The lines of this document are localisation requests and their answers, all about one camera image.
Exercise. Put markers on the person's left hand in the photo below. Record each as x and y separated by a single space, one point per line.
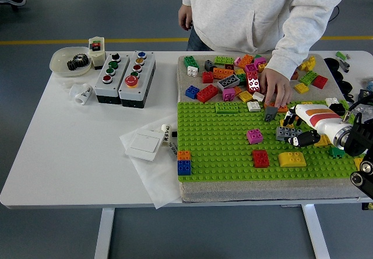
275 84

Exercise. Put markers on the person's right hand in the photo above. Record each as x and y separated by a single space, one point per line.
184 17

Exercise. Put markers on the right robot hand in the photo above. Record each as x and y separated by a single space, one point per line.
317 116

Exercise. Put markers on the dark grey slope brick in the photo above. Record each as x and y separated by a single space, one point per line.
271 113

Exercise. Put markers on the light grey long brick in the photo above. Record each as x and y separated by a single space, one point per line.
282 133

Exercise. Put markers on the person's left forearm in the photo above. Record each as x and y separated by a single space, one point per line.
287 57

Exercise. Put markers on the white flat brick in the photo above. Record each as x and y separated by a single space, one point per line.
258 96

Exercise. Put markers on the brown brick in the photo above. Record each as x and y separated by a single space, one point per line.
295 76

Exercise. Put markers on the black brick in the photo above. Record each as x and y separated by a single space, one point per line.
338 107

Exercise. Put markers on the red tall brick white dots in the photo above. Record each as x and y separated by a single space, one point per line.
253 81

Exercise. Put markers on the yellow flat brick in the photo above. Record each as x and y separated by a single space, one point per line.
323 142
245 96

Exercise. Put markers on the magenta brick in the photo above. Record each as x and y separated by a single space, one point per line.
228 94
258 60
254 136
251 67

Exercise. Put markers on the yellow small brick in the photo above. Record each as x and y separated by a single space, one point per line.
240 72

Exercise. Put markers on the orange small brick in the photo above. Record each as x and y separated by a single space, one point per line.
237 90

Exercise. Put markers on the pink brick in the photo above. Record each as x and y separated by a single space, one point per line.
237 61

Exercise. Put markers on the grey brick with dark studs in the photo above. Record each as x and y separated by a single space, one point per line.
228 81

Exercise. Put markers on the yellow curved brick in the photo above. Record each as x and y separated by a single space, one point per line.
292 159

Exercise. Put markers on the maroon brick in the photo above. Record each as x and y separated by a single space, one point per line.
228 66

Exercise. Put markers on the dark grey small brick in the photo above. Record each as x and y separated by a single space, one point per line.
209 64

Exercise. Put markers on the orange long brick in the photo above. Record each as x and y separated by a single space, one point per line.
223 73

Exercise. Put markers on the lime green long brick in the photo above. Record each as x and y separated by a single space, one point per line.
223 59
226 107

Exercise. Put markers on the white small brick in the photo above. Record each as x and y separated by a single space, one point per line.
192 70

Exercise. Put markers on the red small brick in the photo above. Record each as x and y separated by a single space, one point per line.
207 77

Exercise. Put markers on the red long brick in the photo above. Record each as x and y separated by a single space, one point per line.
207 92

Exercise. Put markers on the blue brick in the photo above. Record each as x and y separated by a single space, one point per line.
191 91
184 167

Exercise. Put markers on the clear plastic bag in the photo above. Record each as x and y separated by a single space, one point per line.
357 108

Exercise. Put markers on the black round disc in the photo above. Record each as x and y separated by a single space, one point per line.
338 75
346 86
331 63

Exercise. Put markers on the black printed box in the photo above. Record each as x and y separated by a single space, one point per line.
365 94

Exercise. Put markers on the grey metal clip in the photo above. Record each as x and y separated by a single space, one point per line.
344 65

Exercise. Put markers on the green plastic tool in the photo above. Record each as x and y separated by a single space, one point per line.
340 55

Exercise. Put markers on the grey emergency-stop control box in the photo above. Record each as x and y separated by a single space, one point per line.
145 76

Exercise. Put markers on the green studded baseplate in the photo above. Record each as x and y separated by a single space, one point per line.
215 142

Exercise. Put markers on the grey four-button control box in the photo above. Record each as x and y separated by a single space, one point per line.
121 72

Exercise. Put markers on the black yellow labelled object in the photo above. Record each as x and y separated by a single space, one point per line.
367 206

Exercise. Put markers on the black metal gear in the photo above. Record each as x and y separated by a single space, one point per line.
72 65
81 59

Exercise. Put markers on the white table leg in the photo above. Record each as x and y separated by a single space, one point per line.
104 235
316 232

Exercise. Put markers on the white printed tube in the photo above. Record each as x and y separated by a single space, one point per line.
166 133

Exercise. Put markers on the white pipe tee fitting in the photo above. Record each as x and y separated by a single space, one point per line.
82 93

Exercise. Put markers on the white plastic bowl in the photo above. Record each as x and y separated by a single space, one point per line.
59 62

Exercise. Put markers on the cream switch box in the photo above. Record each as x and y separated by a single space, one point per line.
97 57

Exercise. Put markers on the white wall switch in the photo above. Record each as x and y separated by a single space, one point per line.
144 143

